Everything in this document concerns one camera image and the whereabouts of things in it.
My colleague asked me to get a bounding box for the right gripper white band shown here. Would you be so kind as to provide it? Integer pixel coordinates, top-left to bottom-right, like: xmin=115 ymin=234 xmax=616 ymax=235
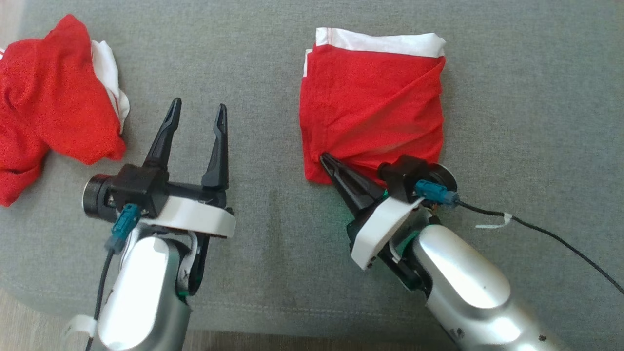
xmin=319 ymin=152 xmax=426 ymax=272

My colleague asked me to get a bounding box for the red t-shirt striped collar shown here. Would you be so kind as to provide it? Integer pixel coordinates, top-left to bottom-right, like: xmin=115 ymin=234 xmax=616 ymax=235
xmin=0 ymin=14 xmax=131 ymax=208

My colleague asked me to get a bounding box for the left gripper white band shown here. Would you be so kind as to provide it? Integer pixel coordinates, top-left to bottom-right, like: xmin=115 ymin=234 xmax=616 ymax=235
xmin=140 ymin=97 xmax=237 ymax=239

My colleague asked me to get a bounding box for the grey sofa seat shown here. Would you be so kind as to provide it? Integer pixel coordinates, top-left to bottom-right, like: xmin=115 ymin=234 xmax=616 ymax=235
xmin=0 ymin=0 xmax=624 ymax=344

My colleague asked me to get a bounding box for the red shorts white waistband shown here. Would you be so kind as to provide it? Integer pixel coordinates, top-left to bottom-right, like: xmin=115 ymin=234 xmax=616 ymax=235
xmin=298 ymin=27 xmax=447 ymax=186

